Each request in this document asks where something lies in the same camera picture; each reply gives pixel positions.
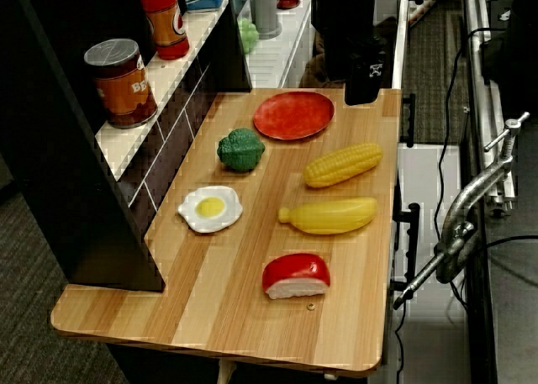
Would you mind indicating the red round plate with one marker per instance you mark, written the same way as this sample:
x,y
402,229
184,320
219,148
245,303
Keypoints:
x,y
293,115

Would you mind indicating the metal c-clamp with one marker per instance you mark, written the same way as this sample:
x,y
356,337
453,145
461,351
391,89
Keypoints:
x,y
462,216

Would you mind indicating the light green toy vegetable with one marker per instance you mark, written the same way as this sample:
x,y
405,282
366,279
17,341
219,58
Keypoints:
x,y
248,35

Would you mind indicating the toy fried egg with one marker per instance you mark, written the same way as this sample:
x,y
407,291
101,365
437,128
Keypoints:
x,y
210,209

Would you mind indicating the yellow toy banana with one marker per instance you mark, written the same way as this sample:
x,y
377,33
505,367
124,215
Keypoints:
x,y
332,216

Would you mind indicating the white toy sink counter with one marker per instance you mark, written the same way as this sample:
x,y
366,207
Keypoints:
x,y
273,60

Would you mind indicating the red toy ketchup bottle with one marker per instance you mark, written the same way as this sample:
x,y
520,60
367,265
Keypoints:
x,y
166,20

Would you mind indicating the orange toy beans can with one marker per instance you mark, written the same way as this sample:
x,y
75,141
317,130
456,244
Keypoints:
x,y
122,90

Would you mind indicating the aluminium frame rail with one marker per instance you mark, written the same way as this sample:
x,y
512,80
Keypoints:
x,y
483,85

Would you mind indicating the yellow toy corn cob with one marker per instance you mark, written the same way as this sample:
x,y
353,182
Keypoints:
x,y
342,165

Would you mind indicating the red toy sushi piece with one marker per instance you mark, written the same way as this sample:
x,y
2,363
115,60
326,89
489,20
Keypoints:
x,y
294,270

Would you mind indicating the black toy kitchen shelf unit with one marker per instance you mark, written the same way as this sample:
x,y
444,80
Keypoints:
x,y
75,182

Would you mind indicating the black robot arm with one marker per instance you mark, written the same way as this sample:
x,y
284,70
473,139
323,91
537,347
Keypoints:
x,y
342,6

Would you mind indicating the green toy broccoli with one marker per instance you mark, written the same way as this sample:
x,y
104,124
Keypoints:
x,y
240,150

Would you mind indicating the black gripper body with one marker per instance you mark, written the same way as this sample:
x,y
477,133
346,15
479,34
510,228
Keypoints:
x,y
340,54

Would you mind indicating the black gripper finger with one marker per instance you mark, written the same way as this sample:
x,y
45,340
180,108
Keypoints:
x,y
362,81

